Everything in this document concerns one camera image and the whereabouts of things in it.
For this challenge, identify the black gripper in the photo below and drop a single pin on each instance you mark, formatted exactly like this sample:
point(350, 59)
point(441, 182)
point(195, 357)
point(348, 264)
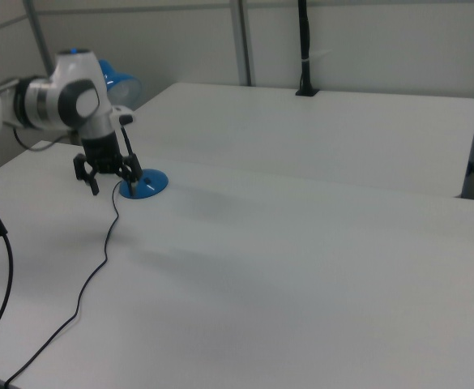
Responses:
point(103, 160)

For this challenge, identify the blue desk lamp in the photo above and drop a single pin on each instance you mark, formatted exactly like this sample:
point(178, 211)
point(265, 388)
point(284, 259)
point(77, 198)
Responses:
point(155, 184)

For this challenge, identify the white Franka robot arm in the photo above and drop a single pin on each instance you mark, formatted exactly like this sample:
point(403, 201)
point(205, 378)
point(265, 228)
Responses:
point(74, 73)

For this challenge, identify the black pole with clamp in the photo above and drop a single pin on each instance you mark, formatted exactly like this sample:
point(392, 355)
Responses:
point(304, 32)

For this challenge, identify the grey metal partition post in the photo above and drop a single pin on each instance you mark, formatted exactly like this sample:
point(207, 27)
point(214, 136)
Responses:
point(38, 32)
point(244, 40)

